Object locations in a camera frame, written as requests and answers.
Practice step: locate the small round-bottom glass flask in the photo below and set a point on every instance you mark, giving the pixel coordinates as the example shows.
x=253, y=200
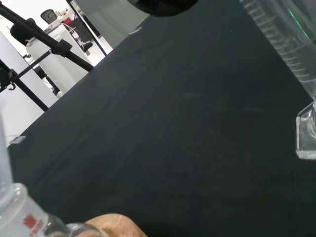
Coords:
x=24, y=217

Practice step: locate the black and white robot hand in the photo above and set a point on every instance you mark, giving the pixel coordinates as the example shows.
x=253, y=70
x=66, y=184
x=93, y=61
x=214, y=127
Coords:
x=160, y=7

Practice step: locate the thin black pole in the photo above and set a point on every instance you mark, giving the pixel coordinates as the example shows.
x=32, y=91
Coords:
x=86, y=24

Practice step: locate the black tripod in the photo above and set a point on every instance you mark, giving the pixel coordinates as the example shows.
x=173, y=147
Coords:
x=44, y=37

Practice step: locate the black cloth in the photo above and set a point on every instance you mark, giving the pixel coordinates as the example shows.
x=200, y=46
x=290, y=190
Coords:
x=172, y=123

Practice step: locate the clear plastic cloth clip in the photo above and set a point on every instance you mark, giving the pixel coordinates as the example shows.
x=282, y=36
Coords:
x=17, y=140
x=135, y=30

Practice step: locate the black office chair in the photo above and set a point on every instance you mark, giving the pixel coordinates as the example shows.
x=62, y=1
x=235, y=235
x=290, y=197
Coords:
x=49, y=16

